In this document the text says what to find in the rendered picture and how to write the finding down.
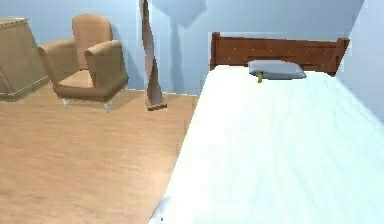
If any tan armchair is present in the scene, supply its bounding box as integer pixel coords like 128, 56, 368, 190
37, 13, 130, 114

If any tan wooden dresser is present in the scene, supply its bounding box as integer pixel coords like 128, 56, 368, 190
0, 17, 51, 102

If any grey pillow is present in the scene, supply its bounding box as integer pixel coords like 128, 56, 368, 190
247, 59, 308, 81

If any white bed with brown headboard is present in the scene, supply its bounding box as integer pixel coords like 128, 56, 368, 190
148, 31, 384, 224

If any brown twisted floor lamp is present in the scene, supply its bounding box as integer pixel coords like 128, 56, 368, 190
138, 0, 168, 112

